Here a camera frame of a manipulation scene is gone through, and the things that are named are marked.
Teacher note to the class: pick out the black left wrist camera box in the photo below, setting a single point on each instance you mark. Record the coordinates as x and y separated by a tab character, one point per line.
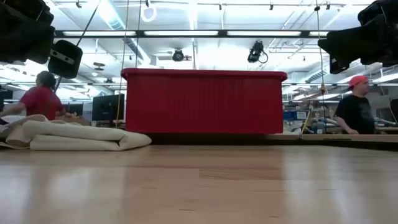
65	67

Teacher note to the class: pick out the brown cardboard box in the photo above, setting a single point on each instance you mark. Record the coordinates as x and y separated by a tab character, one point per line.
77	120

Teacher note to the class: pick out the blue storage box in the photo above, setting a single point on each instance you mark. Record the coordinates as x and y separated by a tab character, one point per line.
292	115

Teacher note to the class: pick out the red plastic bin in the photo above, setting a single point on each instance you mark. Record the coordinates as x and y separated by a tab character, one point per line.
202	102

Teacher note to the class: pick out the black computer monitor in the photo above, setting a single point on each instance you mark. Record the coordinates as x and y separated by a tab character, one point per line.
107	107

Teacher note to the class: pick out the person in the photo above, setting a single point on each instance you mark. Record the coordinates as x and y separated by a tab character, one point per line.
356	113
40	101

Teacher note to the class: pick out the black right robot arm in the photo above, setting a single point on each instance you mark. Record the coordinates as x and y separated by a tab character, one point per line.
373	11

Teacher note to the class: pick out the black ceiling disc fixture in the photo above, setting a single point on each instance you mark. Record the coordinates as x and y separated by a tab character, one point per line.
99	65

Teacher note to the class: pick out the round black ceiling camera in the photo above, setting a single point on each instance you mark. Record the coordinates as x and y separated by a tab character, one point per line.
178	56

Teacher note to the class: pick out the cream folded cloth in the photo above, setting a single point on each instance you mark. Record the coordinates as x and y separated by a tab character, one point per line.
77	137

